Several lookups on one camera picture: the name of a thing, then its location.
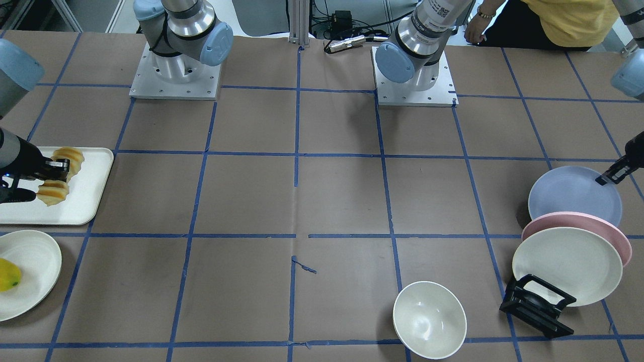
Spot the black plate rack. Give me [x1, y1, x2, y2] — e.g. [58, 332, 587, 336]
[499, 274, 577, 339]

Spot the cream plate in rack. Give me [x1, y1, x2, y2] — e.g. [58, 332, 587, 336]
[512, 227, 623, 307]

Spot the cream plate with fruit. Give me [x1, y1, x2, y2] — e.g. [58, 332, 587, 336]
[1, 230, 62, 322]

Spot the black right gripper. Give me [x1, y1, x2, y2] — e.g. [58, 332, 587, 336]
[1, 128, 70, 204]

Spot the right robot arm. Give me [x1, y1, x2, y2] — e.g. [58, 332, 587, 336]
[1, 1, 234, 205]

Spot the yellow bread roll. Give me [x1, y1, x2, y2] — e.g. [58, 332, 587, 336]
[51, 146, 85, 183]
[35, 179, 69, 207]

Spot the aluminium frame post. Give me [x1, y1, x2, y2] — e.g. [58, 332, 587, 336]
[287, 0, 310, 50]

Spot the pink plate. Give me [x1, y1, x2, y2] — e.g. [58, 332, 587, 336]
[521, 212, 632, 266]

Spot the cream bowl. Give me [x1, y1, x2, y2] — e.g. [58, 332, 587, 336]
[392, 281, 468, 360]

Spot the yellow fruit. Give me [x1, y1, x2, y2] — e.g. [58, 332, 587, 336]
[1, 258, 22, 293]

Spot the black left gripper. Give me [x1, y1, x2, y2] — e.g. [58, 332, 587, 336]
[596, 132, 644, 186]

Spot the cream tray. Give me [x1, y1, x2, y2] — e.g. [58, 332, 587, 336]
[1, 147, 114, 225]

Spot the person in yellow shirt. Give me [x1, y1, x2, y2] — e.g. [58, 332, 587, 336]
[464, 1, 619, 51]

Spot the silver connector plug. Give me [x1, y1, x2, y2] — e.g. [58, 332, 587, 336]
[324, 35, 366, 54]

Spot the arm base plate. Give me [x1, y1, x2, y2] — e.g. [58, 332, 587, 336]
[129, 44, 222, 101]
[372, 46, 459, 107]

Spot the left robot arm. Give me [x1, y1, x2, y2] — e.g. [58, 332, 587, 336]
[372, 1, 643, 107]

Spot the blue plate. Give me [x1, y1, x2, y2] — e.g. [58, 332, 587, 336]
[528, 166, 623, 226]

